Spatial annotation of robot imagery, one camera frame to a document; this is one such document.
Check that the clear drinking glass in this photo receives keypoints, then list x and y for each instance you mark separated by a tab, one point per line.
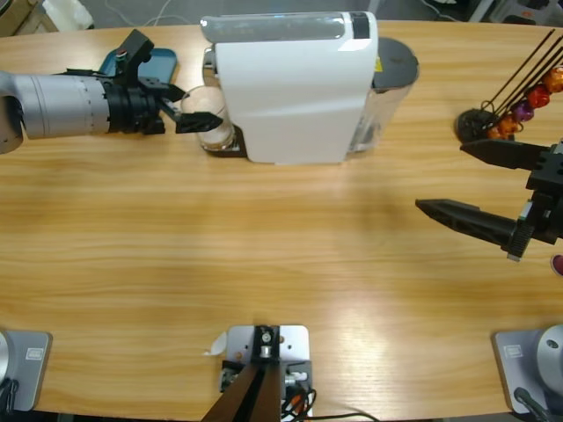
206	105

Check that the dark camera post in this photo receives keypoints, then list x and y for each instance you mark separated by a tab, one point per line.
250	395

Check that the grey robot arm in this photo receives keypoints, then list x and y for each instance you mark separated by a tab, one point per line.
48	107

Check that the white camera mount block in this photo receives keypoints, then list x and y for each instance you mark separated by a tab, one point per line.
292	347

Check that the white capsule coffee machine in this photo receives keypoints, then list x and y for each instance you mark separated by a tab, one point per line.
290	96

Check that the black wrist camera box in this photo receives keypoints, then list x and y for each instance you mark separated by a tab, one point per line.
134	53

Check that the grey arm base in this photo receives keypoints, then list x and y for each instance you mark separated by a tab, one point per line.
31	373
514	373

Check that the purple coffee capsule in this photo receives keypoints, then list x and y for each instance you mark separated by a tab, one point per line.
523	111

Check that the grey stool with orange mark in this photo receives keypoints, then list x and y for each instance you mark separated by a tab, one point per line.
523	15

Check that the orange coffee capsule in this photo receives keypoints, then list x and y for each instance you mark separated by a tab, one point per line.
555	80
497	133
509	125

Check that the black capsule rack stand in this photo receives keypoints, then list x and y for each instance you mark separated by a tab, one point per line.
473	123

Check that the white tape scrap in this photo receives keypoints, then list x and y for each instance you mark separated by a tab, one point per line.
217	345

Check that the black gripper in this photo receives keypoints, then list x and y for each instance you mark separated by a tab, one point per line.
132	107
547	198

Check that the clear water tank black lid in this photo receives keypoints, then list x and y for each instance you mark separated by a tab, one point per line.
396	61

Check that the dark red coffee capsule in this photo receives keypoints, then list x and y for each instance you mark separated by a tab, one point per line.
558	265

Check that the wooden crate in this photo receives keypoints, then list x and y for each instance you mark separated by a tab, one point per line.
22	17

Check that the teal plastic tray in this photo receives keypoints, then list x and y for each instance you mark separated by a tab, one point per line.
160	61

